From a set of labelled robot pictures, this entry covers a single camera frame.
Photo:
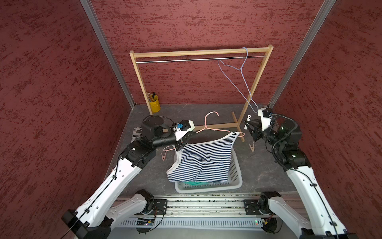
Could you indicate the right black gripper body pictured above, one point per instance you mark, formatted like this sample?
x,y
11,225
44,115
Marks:
x,y
257,133

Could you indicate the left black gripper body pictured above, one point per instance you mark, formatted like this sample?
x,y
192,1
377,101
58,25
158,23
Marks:
x,y
179,144

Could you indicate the white clothespin top striped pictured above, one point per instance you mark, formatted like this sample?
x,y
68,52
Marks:
x,y
246,122

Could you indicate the striped tank top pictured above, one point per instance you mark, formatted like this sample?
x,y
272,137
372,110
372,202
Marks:
x,y
206,162

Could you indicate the green tank top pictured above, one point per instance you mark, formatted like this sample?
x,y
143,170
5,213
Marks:
x,y
194,183

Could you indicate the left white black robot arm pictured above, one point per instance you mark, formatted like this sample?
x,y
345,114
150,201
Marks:
x,y
95,218

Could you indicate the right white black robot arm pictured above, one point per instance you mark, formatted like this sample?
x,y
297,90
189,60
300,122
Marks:
x,y
283,134

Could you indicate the yellow pencil cup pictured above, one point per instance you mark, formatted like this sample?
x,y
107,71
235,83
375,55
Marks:
x,y
154,102

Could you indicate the white plastic laundry basket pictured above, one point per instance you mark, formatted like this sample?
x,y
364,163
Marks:
x,y
234,181

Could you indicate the wooden clothes rack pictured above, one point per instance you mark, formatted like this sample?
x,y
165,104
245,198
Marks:
x,y
219,127

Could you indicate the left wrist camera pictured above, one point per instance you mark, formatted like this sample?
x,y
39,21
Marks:
x,y
182,128

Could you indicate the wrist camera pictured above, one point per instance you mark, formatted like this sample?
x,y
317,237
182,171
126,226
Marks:
x,y
182,128
266,117

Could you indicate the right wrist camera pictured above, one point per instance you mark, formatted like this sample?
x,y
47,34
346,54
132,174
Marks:
x,y
266,117

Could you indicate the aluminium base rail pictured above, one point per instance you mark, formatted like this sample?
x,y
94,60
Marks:
x,y
229,205

